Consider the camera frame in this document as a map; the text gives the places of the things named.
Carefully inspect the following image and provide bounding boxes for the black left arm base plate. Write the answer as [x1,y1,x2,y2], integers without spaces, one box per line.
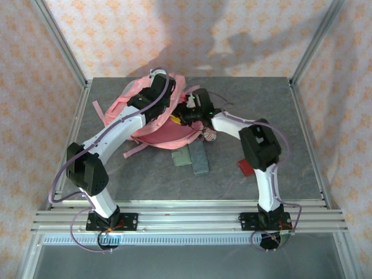
[85,212,139,233]

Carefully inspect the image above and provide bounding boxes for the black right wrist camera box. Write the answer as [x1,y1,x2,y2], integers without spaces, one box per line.
[176,103,195,123]

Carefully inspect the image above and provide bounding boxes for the aluminium side rail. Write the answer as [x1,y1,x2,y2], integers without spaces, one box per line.
[45,81,94,210]
[288,80,332,209]

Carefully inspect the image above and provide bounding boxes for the aluminium corner post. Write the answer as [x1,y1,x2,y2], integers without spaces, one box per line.
[289,0,346,85]
[30,0,89,88]

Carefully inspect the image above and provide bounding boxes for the slotted grey cable duct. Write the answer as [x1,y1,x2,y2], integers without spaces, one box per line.
[42,234,293,245]

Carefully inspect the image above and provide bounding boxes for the black semicircular base cover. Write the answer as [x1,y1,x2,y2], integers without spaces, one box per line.
[97,231,121,252]
[259,231,291,252]

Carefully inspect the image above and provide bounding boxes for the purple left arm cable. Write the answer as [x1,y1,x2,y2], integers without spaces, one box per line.
[48,66,171,254]

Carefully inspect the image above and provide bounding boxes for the red box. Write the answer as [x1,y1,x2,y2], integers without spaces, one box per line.
[237,158,256,177]

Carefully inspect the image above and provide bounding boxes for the pink school backpack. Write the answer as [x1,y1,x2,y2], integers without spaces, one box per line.
[92,72,217,159]

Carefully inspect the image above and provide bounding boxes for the aluminium mounting rail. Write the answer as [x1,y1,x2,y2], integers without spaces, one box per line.
[31,199,349,233]

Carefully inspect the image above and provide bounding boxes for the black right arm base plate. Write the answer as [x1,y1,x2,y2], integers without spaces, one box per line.
[239,212,292,233]

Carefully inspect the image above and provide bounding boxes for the grey-blue pencil case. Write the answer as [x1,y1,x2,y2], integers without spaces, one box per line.
[187,140,210,176]

